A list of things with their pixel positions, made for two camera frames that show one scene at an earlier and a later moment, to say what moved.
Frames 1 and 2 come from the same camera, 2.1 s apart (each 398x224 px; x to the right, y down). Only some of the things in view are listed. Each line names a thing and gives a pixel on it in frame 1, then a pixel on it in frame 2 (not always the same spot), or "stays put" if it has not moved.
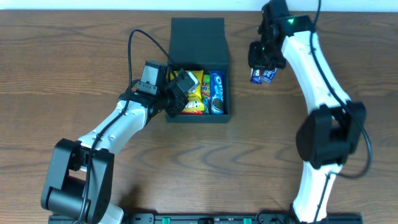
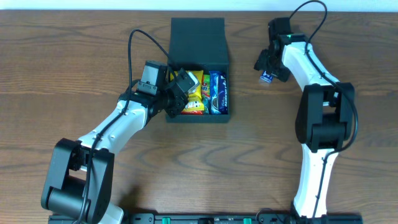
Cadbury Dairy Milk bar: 256,76 to 222,90
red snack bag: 192,112 stays put
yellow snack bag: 194,104 stays put
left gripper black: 179,93 stays put
